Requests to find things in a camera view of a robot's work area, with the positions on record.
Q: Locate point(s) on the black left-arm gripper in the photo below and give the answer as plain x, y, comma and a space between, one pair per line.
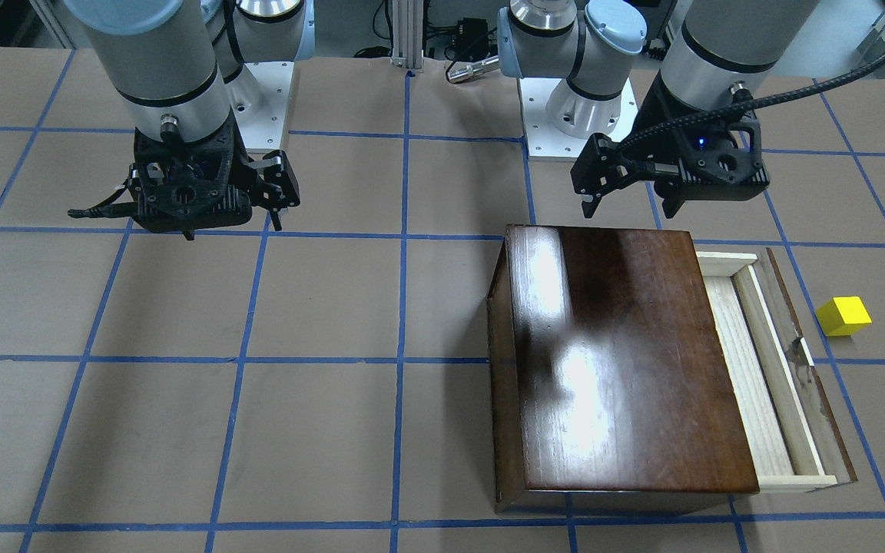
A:
656, 130

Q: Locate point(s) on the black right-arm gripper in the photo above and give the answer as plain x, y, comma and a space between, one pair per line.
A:
280, 183

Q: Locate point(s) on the yellow cube block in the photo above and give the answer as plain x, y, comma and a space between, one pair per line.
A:
843, 316

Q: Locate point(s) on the light wooden drawer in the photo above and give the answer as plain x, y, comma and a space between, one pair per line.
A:
795, 442

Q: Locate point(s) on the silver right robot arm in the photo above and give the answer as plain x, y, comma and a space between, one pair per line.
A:
207, 84

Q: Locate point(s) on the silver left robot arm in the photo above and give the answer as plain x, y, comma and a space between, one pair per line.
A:
719, 58

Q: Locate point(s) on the dark wooden drawer cabinet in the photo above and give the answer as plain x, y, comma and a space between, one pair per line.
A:
610, 390

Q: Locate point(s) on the silver cylindrical connector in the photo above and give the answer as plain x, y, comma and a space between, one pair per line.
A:
473, 70

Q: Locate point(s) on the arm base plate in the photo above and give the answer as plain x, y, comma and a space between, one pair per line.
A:
260, 98
585, 123

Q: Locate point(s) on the aluminium frame post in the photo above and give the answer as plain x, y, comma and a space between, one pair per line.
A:
407, 34

